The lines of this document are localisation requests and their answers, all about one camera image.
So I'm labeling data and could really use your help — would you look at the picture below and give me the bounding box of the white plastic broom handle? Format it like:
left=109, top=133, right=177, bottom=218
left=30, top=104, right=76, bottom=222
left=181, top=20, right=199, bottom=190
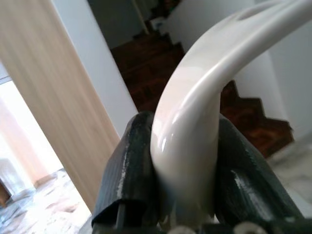
left=150, top=0, right=312, bottom=226

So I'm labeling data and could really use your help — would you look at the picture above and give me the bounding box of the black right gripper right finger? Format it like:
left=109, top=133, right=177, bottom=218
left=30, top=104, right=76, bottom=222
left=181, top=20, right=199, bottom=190
left=212, top=114, right=304, bottom=226

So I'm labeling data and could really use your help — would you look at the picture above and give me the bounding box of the dark wooden staircase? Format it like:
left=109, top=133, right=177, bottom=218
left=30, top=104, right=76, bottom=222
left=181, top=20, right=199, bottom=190
left=109, top=0, right=297, bottom=159

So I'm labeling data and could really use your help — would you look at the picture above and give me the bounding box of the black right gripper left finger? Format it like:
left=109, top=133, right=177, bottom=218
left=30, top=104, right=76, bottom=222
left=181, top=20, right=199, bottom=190
left=91, top=111, right=161, bottom=231

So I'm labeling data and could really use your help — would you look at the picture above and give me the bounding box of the light wooden door panel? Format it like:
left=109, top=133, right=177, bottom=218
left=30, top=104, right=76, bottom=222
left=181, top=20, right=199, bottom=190
left=0, top=0, right=120, bottom=213

